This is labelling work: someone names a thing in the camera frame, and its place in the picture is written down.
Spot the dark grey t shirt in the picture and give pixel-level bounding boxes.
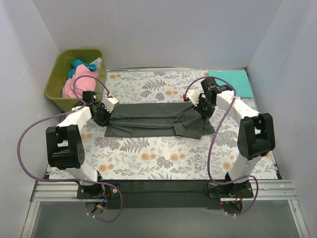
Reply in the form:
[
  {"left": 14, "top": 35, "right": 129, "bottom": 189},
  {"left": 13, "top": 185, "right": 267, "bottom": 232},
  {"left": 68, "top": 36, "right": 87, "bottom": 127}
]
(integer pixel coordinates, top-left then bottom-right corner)
[{"left": 105, "top": 102, "right": 215, "bottom": 139}]

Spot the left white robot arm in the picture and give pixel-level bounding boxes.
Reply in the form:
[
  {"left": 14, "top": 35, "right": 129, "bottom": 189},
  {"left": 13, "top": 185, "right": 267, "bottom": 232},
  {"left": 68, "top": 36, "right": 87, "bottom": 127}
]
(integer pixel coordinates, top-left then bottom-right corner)
[{"left": 46, "top": 91, "right": 119, "bottom": 198}]

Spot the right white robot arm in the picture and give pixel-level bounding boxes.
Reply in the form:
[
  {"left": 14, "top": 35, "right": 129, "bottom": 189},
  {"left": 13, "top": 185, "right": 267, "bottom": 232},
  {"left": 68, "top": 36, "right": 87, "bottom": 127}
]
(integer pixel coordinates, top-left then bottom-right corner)
[{"left": 196, "top": 76, "right": 275, "bottom": 197}]

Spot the pink t shirt in bin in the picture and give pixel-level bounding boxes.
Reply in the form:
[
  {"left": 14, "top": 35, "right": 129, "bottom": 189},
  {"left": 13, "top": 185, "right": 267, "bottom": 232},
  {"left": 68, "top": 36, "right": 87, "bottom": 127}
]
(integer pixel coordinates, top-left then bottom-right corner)
[{"left": 62, "top": 65, "right": 99, "bottom": 98}]

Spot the folded teal t shirt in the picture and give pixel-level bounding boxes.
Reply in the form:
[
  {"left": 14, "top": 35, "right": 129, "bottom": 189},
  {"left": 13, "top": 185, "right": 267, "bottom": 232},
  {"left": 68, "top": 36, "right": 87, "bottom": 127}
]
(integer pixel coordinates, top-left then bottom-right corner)
[{"left": 208, "top": 70, "right": 254, "bottom": 99}]

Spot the floral patterned table mat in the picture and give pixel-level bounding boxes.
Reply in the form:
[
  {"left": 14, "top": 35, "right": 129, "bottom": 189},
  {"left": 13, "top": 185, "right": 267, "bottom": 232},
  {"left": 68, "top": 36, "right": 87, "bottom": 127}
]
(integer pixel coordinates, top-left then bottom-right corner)
[{"left": 81, "top": 71, "right": 239, "bottom": 179}]

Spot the teal cloth in bin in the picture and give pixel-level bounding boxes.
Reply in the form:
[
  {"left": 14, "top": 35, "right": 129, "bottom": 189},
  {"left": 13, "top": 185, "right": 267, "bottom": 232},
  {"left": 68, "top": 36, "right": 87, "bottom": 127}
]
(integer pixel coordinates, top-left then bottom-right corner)
[{"left": 68, "top": 59, "right": 99, "bottom": 78}]

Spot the green plastic laundry bin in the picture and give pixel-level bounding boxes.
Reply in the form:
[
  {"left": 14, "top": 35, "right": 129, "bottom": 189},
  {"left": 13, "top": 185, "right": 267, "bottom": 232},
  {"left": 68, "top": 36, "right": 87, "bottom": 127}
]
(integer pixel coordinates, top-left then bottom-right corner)
[{"left": 44, "top": 49, "right": 106, "bottom": 112}]

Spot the white plastic bag in bin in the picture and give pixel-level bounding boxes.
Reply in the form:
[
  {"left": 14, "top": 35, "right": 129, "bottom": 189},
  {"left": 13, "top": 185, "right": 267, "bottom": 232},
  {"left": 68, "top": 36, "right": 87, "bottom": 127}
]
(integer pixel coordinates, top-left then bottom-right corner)
[{"left": 91, "top": 58, "right": 102, "bottom": 71}]

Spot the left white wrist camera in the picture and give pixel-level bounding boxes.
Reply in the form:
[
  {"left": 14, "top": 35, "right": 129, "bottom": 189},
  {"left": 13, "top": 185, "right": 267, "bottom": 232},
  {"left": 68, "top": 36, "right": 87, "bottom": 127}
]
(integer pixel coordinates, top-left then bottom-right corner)
[{"left": 103, "top": 93, "right": 119, "bottom": 113}]

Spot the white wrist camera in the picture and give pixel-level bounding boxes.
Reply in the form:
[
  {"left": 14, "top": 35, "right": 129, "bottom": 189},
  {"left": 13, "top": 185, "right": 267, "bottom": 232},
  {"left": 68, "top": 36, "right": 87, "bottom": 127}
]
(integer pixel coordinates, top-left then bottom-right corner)
[
  {"left": 183, "top": 90, "right": 199, "bottom": 107},
  {"left": 103, "top": 93, "right": 119, "bottom": 113}
]

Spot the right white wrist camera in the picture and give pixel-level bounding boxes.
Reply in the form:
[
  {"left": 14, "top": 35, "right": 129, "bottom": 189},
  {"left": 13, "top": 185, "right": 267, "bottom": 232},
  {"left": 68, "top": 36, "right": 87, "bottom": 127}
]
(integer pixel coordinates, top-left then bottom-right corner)
[{"left": 183, "top": 90, "right": 199, "bottom": 107}]

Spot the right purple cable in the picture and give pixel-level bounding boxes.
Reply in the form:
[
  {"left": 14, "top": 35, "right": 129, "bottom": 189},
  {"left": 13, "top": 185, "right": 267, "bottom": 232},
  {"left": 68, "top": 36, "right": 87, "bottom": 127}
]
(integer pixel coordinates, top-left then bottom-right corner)
[{"left": 186, "top": 75, "right": 260, "bottom": 217}]

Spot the purple cable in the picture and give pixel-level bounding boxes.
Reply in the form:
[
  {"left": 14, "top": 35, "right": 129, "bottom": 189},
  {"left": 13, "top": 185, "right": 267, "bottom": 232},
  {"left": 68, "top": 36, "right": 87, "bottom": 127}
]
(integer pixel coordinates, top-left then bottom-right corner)
[
  {"left": 17, "top": 75, "right": 124, "bottom": 222},
  {"left": 186, "top": 75, "right": 260, "bottom": 217}
]

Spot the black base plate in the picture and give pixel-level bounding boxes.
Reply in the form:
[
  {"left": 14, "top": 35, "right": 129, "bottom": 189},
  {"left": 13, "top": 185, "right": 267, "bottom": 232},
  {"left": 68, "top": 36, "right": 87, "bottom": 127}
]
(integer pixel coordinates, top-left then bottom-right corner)
[{"left": 76, "top": 179, "right": 254, "bottom": 209}]

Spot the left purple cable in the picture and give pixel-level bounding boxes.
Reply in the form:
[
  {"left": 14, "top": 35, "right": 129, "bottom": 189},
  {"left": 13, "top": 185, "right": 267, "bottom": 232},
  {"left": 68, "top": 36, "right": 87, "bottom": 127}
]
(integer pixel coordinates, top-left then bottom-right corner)
[{"left": 17, "top": 75, "right": 124, "bottom": 222}]

